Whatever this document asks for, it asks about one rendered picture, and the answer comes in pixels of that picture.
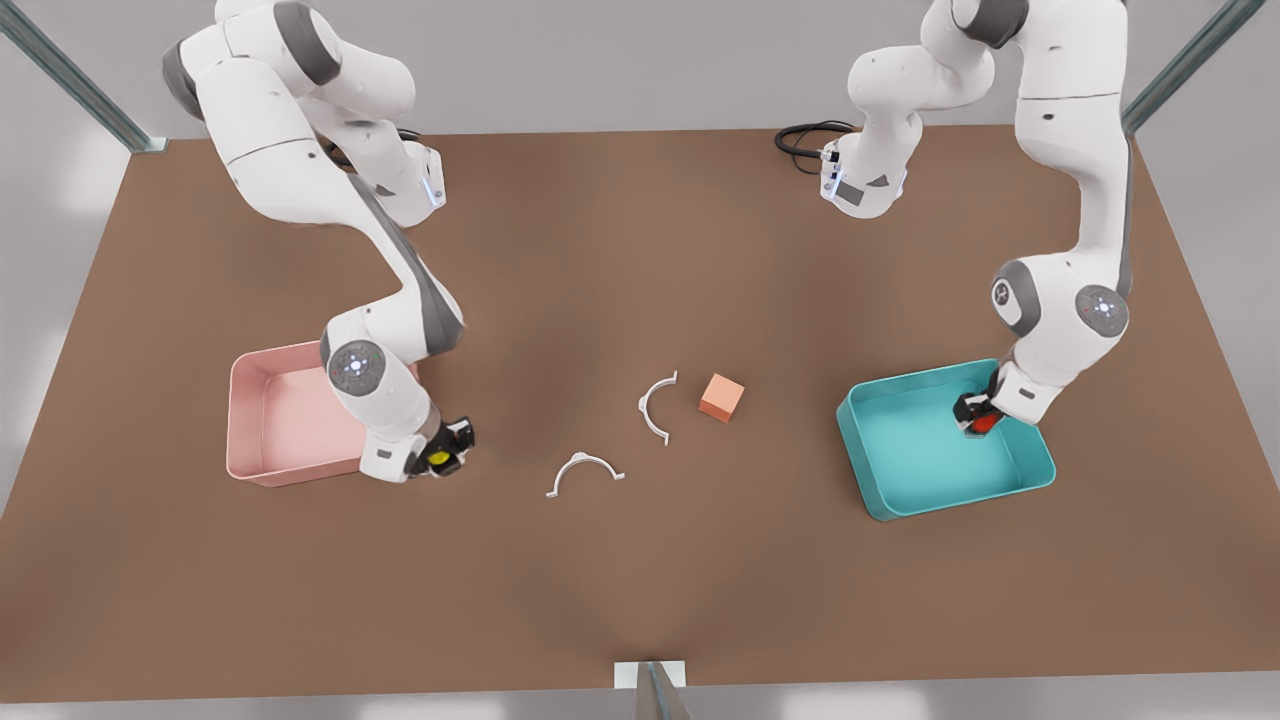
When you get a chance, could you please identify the pink storage box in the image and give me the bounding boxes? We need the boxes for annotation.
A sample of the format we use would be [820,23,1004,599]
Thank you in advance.
[226,341,421,488]

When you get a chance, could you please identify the blue storage box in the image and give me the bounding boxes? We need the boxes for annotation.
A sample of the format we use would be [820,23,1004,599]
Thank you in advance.
[836,358,1058,522]

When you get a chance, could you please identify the white curved bracket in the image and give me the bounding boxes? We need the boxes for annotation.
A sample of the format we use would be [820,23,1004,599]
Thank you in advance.
[546,452,627,499]
[638,370,680,447]

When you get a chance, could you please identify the silver frame post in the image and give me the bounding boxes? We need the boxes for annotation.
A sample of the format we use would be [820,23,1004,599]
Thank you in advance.
[613,660,691,720]
[1120,0,1267,137]
[0,0,169,155]

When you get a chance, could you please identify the black cable loop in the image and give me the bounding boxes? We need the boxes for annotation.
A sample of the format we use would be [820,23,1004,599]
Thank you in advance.
[774,121,859,177]

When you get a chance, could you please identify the orange cube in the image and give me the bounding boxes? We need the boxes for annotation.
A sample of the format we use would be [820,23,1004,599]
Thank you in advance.
[698,373,746,424]

